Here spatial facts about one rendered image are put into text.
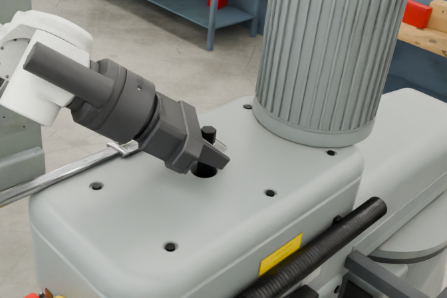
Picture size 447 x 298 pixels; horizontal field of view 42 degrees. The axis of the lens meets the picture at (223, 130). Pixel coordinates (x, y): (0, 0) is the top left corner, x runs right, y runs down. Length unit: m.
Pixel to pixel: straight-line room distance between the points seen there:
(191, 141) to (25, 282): 2.64
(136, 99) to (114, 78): 0.04
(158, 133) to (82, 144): 3.59
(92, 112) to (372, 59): 0.40
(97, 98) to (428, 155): 0.78
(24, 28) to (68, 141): 3.59
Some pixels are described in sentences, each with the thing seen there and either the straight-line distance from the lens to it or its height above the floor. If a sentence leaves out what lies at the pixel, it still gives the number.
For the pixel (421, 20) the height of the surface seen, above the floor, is 0.94.
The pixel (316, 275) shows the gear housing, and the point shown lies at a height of 1.67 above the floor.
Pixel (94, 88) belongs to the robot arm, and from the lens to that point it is 0.66.
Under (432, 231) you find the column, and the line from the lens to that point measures 1.36.
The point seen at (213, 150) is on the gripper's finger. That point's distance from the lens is 0.76.
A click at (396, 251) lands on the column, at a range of 1.27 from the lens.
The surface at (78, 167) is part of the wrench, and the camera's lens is 0.79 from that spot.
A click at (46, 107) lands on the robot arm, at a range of 0.69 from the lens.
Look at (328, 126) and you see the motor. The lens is 0.88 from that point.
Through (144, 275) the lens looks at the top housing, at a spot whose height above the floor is 1.89.
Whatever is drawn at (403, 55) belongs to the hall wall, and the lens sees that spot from 5.46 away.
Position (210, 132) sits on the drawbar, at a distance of 0.76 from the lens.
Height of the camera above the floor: 2.36
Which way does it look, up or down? 31 degrees down
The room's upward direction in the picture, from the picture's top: 7 degrees clockwise
